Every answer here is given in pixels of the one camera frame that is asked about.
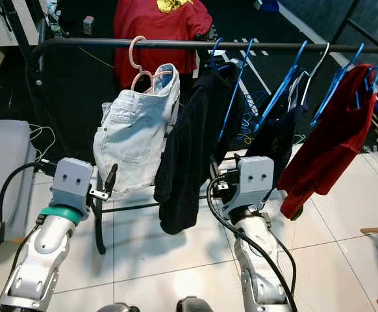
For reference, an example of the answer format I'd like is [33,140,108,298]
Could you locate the white cabinet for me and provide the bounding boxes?
[0,0,52,47]

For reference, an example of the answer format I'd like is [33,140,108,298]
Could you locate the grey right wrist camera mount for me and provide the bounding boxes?
[236,156,275,209]

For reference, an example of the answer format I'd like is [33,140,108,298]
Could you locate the black metal clothes rack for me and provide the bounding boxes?
[14,0,378,255]

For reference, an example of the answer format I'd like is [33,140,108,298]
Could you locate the red shirt with yellow print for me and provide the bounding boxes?
[113,0,216,88]

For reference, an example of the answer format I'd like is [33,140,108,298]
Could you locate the black shirt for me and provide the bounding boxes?
[153,65,245,236]

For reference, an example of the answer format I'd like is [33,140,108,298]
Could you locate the navy garment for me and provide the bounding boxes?
[241,71,313,189]

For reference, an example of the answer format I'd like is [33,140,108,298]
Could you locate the light denim shorts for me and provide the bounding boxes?
[93,63,181,200]

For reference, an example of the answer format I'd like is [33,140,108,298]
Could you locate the pink plastic hanger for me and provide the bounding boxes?
[128,36,180,93]

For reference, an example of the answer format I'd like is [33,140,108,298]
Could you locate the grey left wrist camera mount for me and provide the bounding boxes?
[51,157,94,212]

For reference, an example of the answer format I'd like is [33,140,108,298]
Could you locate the white wire hanger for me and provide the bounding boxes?
[288,42,333,110]

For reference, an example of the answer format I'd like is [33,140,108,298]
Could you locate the dark red garment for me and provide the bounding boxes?
[277,64,378,220]

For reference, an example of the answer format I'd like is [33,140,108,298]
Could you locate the grey upholstered bench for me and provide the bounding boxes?
[0,119,39,244]

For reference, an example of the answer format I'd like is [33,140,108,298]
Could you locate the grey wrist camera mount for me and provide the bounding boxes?
[51,157,94,212]
[236,156,275,209]

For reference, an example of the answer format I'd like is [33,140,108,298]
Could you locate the grey robot right leg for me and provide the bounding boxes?
[176,296,216,312]

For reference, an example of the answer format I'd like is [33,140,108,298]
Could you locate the grey robot left leg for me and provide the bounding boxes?
[95,302,141,312]

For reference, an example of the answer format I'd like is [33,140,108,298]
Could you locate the blue plastic hanger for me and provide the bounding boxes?
[253,40,310,135]
[217,37,256,144]
[309,44,366,129]
[207,37,225,71]

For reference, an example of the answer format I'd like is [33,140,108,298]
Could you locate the grey robot leg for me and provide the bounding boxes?
[95,302,141,312]
[176,296,216,312]

